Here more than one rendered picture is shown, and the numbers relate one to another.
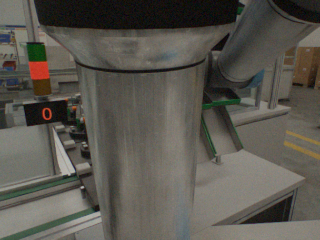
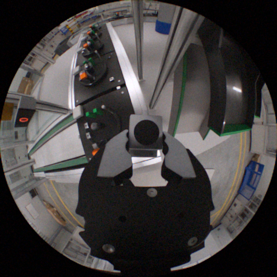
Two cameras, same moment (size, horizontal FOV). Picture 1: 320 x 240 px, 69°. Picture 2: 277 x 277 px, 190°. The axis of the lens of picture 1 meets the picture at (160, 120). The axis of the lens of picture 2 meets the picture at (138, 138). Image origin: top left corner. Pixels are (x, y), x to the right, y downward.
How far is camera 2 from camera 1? 0.76 m
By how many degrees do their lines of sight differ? 78
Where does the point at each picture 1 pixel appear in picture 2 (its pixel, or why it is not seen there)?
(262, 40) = not seen: outside the picture
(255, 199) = (203, 149)
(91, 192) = (84, 147)
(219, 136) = not seen: hidden behind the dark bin
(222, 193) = (190, 138)
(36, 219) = (69, 147)
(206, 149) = (203, 123)
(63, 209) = (77, 142)
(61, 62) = (115, 5)
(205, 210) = not seen: hidden behind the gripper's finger
